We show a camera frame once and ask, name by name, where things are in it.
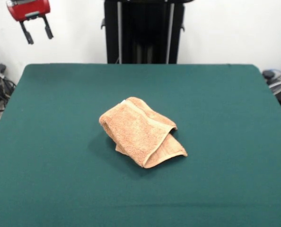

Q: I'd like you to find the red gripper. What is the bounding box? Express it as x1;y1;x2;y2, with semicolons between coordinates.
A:
6;0;54;45

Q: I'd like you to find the dark green table cloth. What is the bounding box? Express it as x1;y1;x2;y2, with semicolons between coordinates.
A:
0;63;281;227

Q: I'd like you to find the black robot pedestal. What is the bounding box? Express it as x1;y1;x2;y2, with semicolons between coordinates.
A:
100;0;186;64

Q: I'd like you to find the tan terry towel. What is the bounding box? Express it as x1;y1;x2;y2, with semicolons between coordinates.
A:
98;96;188;169

